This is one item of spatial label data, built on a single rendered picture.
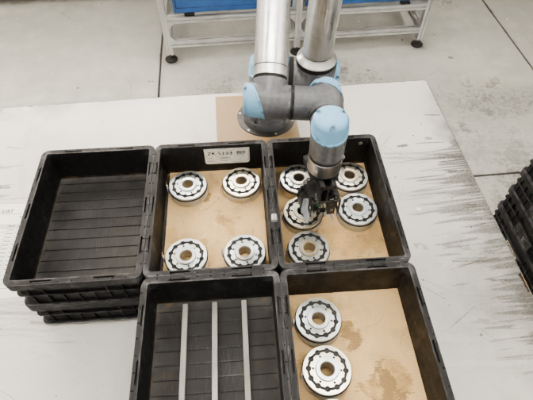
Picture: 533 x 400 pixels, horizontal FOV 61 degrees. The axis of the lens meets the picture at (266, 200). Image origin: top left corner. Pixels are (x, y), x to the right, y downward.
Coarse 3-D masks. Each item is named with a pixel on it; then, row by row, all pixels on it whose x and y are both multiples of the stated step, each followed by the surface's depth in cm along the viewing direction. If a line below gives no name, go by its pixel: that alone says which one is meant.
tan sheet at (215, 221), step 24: (216, 192) 124; (168, 216) 119; (192, 216) 119; (216, 216) 119; (240, 216) 119; (264, 216) 119; (168, 240) 115; (216, 240) 115; (264, 240) 115; (216, 264) 110
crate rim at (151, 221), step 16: (176, 144) 121; (192, 144) 121; (208, 144) 121; (224, 144) 121; (240, 144) 121; (256, 144) 122; (272, 208) 108; (272, 224) 106; (272, 240) 104; (144, 256) 100; (272, 256) 100; (144, 272) 98; (160, 272) 98; (176, 272) 99; (192, 272) 98; (208, 272) 98; (224, 272) 98
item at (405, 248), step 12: (372, 144) 121; (384, 168) 116; (384, 180) 114; (276, 192) 111; (276, 204) 109; (396, 216) 107; (276, 228) 105; (396, 228) 106; (276, 240) 103; (408, 252) 101; (288, 264) 99; (300, 264) 99; (312, 264) 99; (324, 264) 99; (336, 264) 99; (348, 264) 99
